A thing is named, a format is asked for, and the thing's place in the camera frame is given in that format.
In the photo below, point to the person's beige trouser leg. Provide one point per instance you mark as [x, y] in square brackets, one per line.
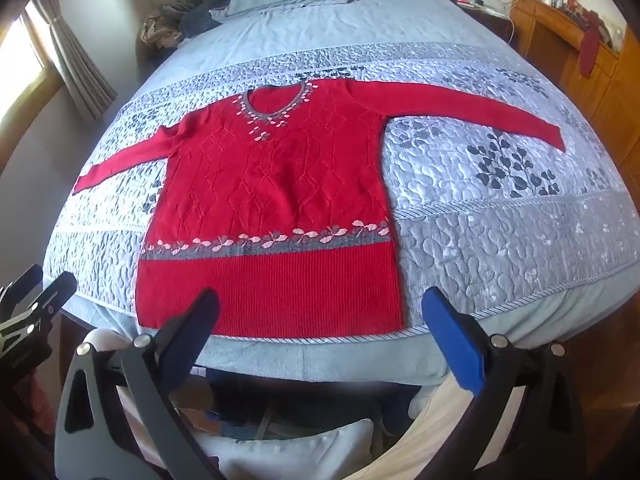
[450, 425]

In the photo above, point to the dark wooden nightstand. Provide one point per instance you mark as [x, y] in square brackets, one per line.
[487, 20]

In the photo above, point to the dark blue cloth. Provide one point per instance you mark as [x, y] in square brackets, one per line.
[202, 17]

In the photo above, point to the red knitted sweater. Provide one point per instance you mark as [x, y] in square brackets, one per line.
[280, 185]

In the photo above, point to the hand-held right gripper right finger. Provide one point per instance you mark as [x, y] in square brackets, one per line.
[455, 342]

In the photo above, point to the pile of clothes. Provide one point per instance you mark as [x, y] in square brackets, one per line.
[160, 27]

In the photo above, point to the grey quilted leaf-print bedspread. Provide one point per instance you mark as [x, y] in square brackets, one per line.
[475, 235]

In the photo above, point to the white cushion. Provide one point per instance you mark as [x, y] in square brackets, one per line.
[290, 452]

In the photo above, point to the dark red hanging cloth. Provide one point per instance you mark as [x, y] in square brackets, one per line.
[590, 45]

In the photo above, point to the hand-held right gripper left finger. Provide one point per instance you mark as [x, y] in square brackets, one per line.
[197, 325]

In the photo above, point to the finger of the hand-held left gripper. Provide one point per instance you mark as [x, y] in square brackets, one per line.
[22, 285]
[57, 292]

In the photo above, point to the wooden-framed window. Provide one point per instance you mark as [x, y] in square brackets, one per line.
[20, 60]

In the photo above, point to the grey curtain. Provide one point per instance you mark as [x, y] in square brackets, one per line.
[75, 55]

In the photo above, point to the wooden desk with clutter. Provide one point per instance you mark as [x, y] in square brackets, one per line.
[600, 100]

